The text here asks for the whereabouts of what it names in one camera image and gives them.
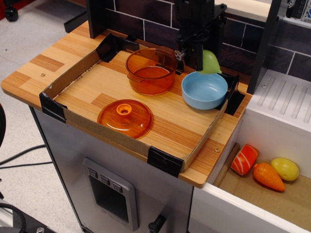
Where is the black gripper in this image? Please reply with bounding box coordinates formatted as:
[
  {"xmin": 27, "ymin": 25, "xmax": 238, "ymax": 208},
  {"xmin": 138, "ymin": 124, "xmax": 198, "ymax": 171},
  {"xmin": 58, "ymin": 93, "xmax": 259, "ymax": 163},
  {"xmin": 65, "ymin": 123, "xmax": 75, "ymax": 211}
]
[{"xmin": 174, "ymin": 0, "xmax": 227, "ymax": 71}]

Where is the green toy pear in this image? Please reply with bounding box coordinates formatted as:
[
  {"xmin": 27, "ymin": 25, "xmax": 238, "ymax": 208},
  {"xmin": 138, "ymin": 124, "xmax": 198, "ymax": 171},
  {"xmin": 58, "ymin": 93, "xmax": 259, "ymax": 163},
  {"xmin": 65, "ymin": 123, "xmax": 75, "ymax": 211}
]
[{"xmin": 199, "ymin": 50, "xmax": 222, "ymax": 74}]

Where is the light blue bowl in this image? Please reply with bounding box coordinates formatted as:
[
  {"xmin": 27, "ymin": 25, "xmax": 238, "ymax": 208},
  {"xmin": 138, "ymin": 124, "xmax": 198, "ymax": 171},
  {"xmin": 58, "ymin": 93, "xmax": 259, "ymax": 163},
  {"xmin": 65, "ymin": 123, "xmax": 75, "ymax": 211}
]
[{"xmin": 181, "ymin": 72, "xmax": 228, "ymax": 110}]

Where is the orange transparent pot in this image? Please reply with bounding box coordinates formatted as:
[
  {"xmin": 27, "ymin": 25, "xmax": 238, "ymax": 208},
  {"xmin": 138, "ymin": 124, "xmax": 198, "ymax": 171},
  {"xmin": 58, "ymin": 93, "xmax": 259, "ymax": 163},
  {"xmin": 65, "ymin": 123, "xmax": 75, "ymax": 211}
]
[{"xmin": 125, "ymin": 48, "xmax": 177, "ymax": 96}]

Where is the cardboard fence with black tape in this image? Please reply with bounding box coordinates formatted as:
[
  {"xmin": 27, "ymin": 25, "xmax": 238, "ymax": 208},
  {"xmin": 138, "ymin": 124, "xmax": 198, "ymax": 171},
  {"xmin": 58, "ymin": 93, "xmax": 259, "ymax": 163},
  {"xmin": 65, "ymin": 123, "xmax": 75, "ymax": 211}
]
[{"xmin": 39, "ymin": 34, "xmax": 249, "ymax": 183}]

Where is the orange transparent pot lid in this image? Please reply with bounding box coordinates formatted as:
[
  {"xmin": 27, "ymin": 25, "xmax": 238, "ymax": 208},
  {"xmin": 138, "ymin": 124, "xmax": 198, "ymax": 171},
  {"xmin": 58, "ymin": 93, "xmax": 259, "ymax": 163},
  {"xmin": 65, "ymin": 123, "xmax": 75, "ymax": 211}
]
[{"xmin": 97, "ymin": 100, "xmax": 154, "ymax": 139}]

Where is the white toy sink basin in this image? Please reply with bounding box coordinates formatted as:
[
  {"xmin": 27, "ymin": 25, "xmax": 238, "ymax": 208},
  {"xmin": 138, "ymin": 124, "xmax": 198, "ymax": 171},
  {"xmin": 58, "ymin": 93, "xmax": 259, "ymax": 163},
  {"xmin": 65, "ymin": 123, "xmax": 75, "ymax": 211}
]
[{"xmin": 189, "ymin": 70, "xmax": 311, "ymax": 233}]

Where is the toy salmon sushi piece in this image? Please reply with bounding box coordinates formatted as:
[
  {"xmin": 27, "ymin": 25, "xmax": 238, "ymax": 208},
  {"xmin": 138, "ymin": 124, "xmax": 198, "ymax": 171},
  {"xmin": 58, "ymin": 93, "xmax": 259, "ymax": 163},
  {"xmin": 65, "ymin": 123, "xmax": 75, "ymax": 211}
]
[{"xmin": 230, "ymin": 145, "xmax": 259, "ymax": 176}]

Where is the orange toy carrot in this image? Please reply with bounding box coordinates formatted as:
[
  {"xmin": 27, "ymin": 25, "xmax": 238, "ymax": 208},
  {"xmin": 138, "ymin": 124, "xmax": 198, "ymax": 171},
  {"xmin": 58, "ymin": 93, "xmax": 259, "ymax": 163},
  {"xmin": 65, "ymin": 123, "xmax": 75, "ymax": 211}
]
[{"xmin": 253, "ymin": 163, "xmax": 286, "ymax": 192}]

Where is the yellow toy lemon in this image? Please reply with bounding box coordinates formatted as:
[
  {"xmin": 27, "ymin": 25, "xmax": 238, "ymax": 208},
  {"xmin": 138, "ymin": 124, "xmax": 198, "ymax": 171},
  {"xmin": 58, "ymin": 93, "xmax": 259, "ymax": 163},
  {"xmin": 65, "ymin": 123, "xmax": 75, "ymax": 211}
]
[{"xmin": 271, "ymin": 158, "xmax": 299, "ymax": 181}]

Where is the grey toy oven cabinet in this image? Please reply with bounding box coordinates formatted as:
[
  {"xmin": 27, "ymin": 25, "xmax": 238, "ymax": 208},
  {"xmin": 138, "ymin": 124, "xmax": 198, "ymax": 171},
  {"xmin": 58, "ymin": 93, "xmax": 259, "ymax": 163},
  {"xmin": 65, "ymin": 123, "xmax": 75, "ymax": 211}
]
[{"xmin": 31, "ymin": 109, "xmax": 193, "ymax": 233}]

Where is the black oven knob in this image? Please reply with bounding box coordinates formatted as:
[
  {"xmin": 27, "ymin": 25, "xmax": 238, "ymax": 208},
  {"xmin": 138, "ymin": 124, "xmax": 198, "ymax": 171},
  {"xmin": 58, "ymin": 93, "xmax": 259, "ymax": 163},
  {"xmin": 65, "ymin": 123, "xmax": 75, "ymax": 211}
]
[{"xmin": 148, "ymin": 215, "xmax": 166, "ymax": 233}]

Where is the black chair caster wheel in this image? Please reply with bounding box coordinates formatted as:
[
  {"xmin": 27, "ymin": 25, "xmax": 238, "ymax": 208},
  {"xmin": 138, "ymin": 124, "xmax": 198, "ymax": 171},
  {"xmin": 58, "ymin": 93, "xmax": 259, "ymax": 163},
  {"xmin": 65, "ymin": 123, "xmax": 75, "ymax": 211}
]
[{"xmin": 4, "ymin": 6, "xmax": 18, "ymax": 22}]

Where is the dark grey shelf post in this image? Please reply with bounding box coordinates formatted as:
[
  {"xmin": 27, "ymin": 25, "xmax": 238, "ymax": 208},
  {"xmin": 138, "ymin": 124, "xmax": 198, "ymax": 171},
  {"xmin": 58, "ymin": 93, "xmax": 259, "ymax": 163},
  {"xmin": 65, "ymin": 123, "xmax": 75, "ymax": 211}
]
[{"xmin": 247, "ymin": 0, "xmax": 282, "ymax": 94}]

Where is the black cable on floor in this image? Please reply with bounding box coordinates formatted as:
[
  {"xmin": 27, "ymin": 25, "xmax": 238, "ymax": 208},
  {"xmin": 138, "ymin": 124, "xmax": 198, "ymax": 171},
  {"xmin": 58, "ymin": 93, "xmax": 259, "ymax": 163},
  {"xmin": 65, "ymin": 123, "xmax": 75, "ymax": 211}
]
[{"xmin": 0, "ymin": 144, "xmax": 53, "ymax": 169}]

